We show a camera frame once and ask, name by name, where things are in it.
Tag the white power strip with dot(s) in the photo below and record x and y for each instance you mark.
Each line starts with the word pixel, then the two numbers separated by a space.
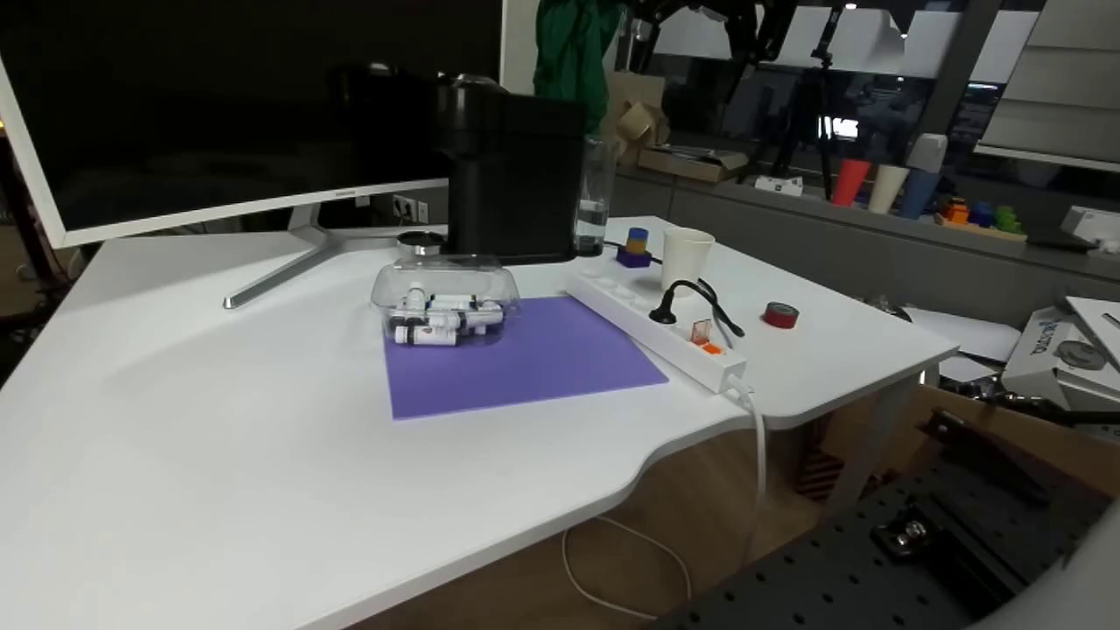
pixel 632 309

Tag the purple mat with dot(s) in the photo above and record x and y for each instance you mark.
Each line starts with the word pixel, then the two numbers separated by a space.
pixel 555 349

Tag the blue orange stacked block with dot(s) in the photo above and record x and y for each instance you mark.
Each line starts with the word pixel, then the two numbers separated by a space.
pixel 633 250

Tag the clear plastic bottle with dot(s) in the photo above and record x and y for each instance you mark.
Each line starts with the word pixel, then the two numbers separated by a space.
pixel 595 198

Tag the white paper cup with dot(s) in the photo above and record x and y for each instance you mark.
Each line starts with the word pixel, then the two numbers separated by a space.
pixel 684 252

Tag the black coffee machine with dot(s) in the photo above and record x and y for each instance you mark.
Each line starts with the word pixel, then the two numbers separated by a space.
pixel 514 174

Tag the red black tape roll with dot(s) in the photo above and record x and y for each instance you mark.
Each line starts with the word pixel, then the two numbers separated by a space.
pixel 778 316

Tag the green hanging cloth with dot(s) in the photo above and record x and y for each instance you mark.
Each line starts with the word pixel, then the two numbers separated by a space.
pixel 570 39

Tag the red plastic cup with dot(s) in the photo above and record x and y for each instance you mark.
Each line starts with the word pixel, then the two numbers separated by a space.
pixel 848 181

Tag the white cup on shelf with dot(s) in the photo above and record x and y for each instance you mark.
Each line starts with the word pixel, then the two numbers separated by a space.
pixel 885 186

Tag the blue cup on shelf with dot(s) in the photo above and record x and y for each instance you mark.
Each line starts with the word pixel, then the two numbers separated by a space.
pixel 919 190

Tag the white computer monitor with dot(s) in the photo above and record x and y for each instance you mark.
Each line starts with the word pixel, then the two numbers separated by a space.
pixel 136 117

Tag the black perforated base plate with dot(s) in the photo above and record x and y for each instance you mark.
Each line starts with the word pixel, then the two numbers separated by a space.
pixel 934 552

